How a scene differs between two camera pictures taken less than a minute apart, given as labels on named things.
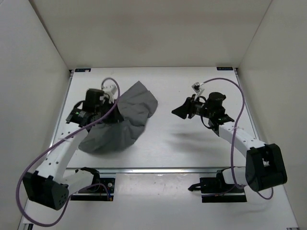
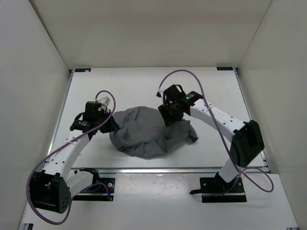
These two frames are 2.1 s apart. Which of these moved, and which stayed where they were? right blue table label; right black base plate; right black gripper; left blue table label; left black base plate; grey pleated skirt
Moved: right black gripper; grey pleated skirt
Stayed: right blue table label; left black base plate; left blue table label; right black base plate
